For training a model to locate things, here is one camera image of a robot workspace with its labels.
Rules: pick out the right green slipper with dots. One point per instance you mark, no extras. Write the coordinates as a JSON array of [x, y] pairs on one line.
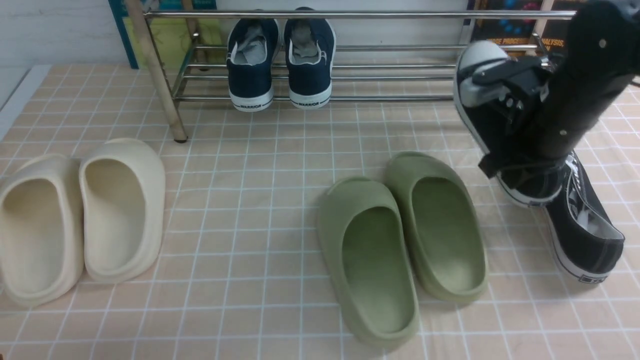
[[441, 227]]

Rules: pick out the right beige slipper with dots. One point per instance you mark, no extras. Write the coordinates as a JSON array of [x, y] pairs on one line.
[[123, 185]]

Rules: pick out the left beige slipper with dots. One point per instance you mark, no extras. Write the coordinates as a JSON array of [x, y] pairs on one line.
[[41, 216]]

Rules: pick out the beige slipper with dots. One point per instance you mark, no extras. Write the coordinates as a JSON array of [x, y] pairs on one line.
[[123, 185], [41, 216]]

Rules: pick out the left green slipper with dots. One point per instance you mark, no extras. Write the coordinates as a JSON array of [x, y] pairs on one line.
[[360, 233]]

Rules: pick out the green slipper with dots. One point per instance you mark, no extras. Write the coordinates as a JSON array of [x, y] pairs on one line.
[[441, 227], [360, 233]]

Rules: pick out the left navy sneaker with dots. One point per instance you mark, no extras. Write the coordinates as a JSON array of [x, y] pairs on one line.
[[252, 47]]

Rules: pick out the metal shoe rack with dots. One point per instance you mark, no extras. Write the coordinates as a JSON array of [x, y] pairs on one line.
[[142, 14]]

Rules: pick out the teal yellow book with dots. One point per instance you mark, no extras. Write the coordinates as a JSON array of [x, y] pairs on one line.
[[171, 36]]

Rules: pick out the black book poster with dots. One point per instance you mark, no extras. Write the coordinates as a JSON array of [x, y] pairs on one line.
[[511, 32]]

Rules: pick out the navy sneaker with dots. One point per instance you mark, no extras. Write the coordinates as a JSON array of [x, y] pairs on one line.
[[252, 47], [310, 46]]

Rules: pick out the right navy sneaker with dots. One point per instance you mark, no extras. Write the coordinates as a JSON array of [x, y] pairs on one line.
[[310, 46]]

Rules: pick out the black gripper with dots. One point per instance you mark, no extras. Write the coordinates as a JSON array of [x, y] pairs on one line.
[[514, 88]]

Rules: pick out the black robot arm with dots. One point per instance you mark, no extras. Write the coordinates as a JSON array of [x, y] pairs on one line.
[[602, 59]]

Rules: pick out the black canvas sneaker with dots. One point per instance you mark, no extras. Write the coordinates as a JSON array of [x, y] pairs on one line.
[[585, 242], [487, 128]]

